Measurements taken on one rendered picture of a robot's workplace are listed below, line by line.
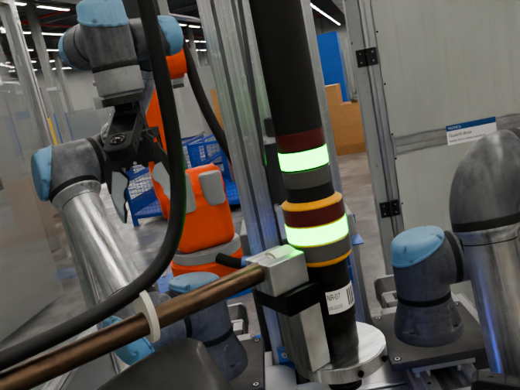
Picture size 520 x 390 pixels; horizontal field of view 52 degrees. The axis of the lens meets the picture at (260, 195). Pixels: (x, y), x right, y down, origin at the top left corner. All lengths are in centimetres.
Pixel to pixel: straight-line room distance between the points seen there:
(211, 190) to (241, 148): 302
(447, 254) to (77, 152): 84
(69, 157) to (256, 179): 43
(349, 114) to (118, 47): 883
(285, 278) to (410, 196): 196
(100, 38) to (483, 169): 60
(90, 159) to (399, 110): 134
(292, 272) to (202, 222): 398
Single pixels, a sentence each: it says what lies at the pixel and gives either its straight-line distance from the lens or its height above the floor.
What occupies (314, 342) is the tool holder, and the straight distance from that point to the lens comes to 38.
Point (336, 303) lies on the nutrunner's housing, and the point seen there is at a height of 150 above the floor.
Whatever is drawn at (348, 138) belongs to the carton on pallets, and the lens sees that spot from 967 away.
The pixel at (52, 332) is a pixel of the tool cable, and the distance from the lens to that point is 31.
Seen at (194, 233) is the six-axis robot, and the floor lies 54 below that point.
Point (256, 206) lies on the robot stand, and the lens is 129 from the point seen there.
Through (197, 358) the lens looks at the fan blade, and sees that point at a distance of 52.
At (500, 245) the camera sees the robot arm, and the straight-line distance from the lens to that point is 82.
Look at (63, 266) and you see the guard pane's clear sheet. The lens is 172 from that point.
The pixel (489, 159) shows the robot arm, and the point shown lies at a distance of 81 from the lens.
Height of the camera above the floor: 167
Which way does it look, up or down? 13 degrees down
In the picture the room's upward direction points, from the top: 12 degrees counter-clockwise
